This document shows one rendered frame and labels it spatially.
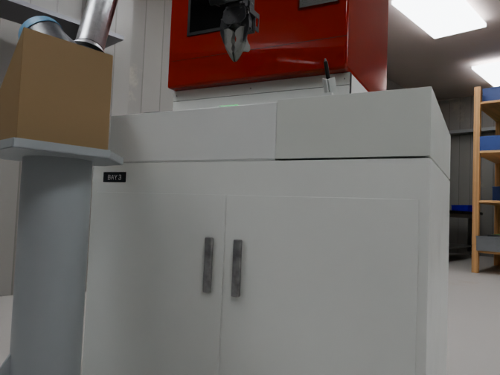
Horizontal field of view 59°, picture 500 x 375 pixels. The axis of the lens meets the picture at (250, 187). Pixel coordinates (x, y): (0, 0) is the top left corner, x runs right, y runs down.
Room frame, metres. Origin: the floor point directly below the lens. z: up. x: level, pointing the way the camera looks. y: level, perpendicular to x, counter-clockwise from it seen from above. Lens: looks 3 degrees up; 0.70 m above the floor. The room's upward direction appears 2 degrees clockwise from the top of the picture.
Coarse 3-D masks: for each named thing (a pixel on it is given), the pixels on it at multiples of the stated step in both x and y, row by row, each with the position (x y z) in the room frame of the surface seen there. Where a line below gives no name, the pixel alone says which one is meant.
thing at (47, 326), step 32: (32, 160) 1.01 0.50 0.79; (64, 160) 1.02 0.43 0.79; (96, 160) 1.07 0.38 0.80; (32, 192) 1.01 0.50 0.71; (64, 192) 1.03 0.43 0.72; (32, 224) 1.01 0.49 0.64; (64, 224) 1.03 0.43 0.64; (32, 256) 1.01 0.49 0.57; (64, 256) 1.03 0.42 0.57; (32, 288) 1.01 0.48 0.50; (64, 288) 1.03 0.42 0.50; (32, 320) 1.01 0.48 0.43; (64, 320) 1.04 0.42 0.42; (32, 352) 1.01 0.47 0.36; (64, 352) 1.04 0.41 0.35
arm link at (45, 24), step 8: (40, 16) 1.15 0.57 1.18; (24, 24) 1.14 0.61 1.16; (32, 24) 1.12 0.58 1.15; (40, 24) 1.12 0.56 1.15; (48, 24) 1.13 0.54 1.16; (56, 24) 1.16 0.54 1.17; (48, 32) 1.11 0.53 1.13; (56, 32) 1.12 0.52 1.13; (64, 32) 1.18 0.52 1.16; (72, 40) 1.19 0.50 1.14
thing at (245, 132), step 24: (120, 120) 1.30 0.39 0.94; (144, 120) 1.26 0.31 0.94; (168, 120) 1.22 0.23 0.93; (192, 120) 1.18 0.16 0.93; (216, 120) 1.14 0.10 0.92; (240, 120) 1.11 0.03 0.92; (264, 120) 1.08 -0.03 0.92; (120, 144) 1.30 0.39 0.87; (144, 144) 1.26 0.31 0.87; (168, 144) 1.22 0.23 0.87; (192, 144) 1.18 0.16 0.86; (216, 144) 1.14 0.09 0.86; (240, 144) 1.11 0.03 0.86; (264, 144) 1.08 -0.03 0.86
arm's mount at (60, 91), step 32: (32, 32) 0.96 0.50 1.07; (32, 64) 0.97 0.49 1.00; (64, 64) 1.02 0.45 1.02; (96, 64) 1.08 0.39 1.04; (0, 96) 1.02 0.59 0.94; (32, 96) 0.97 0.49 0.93; (64, 96) 1.02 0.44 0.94; (96, 96) 1.08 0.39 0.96; (0, 128) 1.01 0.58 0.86; (32, 128) 0.97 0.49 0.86; (64, 128) 1.03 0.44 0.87; (96, 128) 1.09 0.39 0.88
